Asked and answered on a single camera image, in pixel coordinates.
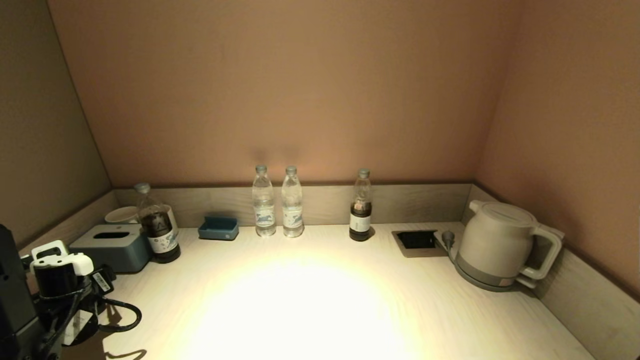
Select blue tissue box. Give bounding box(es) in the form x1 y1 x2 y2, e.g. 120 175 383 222
69 223 153 274

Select white ceramic cup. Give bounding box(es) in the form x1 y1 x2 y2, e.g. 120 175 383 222
104 205 141 224

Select large dark drink bottle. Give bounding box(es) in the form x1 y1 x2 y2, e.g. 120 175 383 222
134 182 182 264

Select small blue tray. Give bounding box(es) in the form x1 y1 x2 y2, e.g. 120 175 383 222
198 215 240 241

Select clear water bottle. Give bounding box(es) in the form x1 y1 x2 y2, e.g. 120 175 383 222
281 165 305 238
252 164 277 237

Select small dark drink bottle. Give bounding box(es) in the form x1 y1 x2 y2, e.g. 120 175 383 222
349 168 373 242

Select recessed black socket box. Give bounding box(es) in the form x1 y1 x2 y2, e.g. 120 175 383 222
392 229 449 258

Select grey kettle base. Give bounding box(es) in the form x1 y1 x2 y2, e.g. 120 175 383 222
452 252 526 293

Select white electric kettle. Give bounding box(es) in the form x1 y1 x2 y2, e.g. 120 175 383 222
457 200 566 288

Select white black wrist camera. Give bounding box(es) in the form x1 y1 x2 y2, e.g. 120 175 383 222
20 240 95 301

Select short black cable loop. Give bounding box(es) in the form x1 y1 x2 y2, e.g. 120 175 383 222
96 297 143 334

